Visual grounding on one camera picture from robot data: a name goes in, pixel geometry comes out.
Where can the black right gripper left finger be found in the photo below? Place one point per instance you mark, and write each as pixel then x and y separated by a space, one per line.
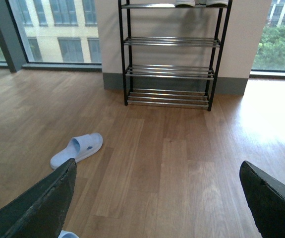
pixel 40 211

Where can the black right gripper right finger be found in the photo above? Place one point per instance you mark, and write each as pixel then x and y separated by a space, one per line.
pixel 265 197

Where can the light blue slipper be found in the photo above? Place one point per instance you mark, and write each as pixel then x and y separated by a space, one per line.
pixel 67 234
pixel 78 148

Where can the grey sneaker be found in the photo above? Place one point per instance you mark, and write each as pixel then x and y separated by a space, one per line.
pixel 186 3
pixel 216 3

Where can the black metal shoe rack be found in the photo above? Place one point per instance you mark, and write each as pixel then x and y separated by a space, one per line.
pixel 171 56

